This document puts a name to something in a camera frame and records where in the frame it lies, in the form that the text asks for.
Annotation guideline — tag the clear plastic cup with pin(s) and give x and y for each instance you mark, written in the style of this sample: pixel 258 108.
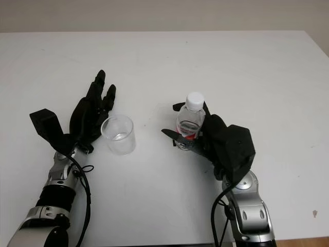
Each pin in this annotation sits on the clear plastic cup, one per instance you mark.
pixel 119 139

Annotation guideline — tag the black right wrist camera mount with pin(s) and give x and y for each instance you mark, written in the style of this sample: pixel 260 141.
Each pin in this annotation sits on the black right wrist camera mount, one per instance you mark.
pixel 239 149

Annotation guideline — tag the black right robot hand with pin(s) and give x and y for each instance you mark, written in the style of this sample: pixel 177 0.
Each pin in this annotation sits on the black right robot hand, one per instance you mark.
pixel 214 139

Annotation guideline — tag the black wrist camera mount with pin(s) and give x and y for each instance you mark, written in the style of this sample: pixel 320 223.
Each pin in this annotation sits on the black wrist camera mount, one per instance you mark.
pixel 43 124
pixel 239 149

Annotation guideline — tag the clear water bottle white cap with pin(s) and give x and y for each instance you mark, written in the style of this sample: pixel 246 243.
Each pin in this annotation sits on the clear water bottle white cap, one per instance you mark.
pixel 191 118

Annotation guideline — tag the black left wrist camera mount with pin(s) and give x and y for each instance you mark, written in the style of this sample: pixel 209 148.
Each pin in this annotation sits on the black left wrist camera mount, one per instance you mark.
pixel 43 124

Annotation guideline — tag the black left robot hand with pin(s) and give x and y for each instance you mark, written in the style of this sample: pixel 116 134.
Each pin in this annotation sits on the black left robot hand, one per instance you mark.
pixel 84 118

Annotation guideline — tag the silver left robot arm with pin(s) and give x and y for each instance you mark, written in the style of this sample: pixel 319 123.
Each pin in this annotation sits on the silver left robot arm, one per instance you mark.
pixel 57 190

